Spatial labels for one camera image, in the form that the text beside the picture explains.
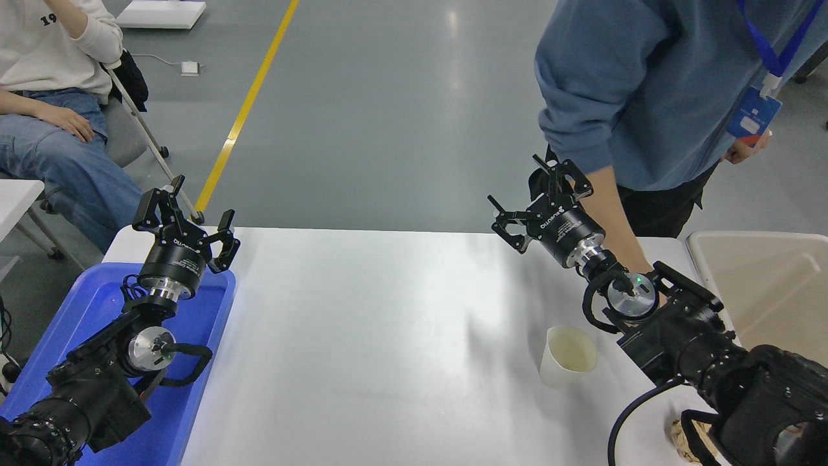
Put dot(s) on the person's right forearm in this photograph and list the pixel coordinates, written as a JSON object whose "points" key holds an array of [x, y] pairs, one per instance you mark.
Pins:
{"points": [[19, 103], [611, 213]]}

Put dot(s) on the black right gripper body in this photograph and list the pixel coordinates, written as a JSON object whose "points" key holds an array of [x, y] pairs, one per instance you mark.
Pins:
{"points": [[568, 230]]}

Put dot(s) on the person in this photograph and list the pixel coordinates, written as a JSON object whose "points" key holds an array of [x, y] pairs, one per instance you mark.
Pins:
{"points": [[45, 58], [647, 84]]}

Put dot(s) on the black garment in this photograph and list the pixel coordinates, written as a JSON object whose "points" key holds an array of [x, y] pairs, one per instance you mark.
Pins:
{"points": [[132, 81]]}

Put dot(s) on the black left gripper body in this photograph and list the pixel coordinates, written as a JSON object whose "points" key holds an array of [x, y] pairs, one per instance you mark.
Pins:
{"points": [[173, 259]]}

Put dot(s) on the white paper cup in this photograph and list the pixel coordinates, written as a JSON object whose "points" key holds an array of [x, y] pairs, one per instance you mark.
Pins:
{"points": [[556, 372]]}

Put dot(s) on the grey folding chair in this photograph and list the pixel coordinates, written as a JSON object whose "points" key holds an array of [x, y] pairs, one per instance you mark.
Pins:
{"points": [[123, 136]]}

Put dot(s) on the person's left hand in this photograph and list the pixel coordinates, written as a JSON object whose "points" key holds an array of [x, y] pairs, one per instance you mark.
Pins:
{"points": [[744, 154]]}

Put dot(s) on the blue plastic tray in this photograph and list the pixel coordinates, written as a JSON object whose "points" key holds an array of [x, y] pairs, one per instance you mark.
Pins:
{"points": [[97, 304]]}

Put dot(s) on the small white table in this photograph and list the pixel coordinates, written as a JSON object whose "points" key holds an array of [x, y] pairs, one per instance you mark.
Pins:
{"points": [[16, 197]]}

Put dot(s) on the crumpled tan paper ball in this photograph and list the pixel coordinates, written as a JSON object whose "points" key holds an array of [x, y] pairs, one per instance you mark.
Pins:
{"points": [[679, 440]]}

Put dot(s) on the large pale plastic bin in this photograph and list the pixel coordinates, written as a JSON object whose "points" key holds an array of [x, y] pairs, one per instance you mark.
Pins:
{"points": [[763, 285]]}

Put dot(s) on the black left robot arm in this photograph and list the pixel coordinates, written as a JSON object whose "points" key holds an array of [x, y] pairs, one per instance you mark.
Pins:
{"points": [[90, 395]]}

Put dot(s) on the person's right hand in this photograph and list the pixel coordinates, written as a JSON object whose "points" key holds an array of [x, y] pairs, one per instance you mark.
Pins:
{"points": [[65, 120], [639, 264]]}

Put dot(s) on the flat white board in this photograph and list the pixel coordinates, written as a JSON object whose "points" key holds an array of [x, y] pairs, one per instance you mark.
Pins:
{"points": [[162, 13]]}

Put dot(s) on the person's left forearm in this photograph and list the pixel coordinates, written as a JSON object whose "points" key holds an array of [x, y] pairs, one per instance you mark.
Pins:
{"points": [[68, 16]]}

